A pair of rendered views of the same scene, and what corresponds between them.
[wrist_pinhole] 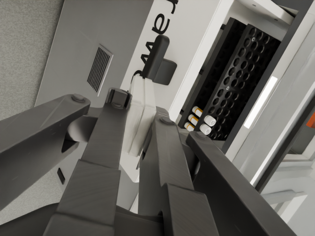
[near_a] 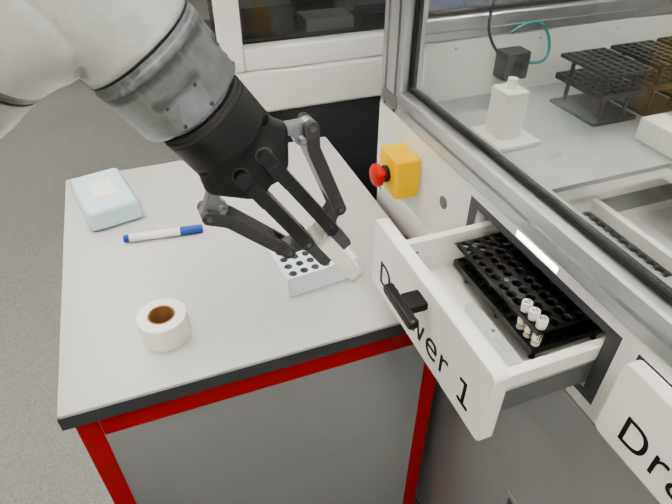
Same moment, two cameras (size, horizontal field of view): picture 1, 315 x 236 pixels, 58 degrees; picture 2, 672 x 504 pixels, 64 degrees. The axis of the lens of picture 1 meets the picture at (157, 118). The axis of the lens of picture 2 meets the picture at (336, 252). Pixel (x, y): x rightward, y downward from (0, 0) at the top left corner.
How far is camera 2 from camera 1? 0.50 m
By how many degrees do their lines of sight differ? 69
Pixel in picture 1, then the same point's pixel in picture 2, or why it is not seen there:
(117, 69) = (522, 489)
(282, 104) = (537, 225)
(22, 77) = not seen: outside the picture
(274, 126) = (550, 233)
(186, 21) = (400, 276)
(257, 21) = not seen: hidden behind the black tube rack
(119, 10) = (469, 451)
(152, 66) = (395, 300)
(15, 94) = not seen: outside the picture
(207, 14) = (397, 253)
